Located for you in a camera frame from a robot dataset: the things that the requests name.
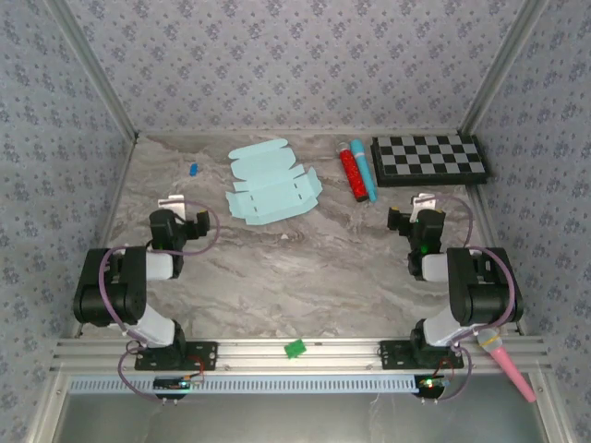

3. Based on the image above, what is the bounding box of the light blue paper box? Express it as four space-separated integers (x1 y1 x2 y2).
224 138 323 226

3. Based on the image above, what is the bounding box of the black grey chessboard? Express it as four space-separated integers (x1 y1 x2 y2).
370 133 490 188

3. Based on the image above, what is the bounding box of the cyan toy microphone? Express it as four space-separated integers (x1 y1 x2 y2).
349 139 379 204

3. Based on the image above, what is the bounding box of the red glitter toy microphone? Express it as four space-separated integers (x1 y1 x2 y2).
339 142 368 204

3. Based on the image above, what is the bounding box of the pink toy microphone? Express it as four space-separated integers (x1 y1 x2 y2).
476 328 537 403

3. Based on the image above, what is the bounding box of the grey metal panel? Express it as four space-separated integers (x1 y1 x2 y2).
54 391 549 443

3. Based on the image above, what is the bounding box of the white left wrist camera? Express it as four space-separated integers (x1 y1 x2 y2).
158 194 187 221

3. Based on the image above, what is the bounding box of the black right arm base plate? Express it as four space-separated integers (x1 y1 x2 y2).
378 340 465 370

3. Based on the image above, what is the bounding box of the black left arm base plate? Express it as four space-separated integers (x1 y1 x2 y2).
134 340 219 372

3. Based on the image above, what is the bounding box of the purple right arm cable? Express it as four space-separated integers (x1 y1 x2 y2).
422 193 516 403

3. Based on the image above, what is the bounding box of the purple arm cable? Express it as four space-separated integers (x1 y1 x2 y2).
422 193 516 403
98 198 222 403

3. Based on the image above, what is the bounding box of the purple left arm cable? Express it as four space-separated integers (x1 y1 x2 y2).
98 198 222 403

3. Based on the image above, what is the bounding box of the aluminium mounting rail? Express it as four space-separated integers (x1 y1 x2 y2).
49 336 553 374

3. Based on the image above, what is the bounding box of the aluminium frame post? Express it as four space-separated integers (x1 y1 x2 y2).
45 0 140 142
459 0 550 135

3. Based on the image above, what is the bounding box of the slotted light blue cable duct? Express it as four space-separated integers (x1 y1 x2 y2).
68 374 419 394

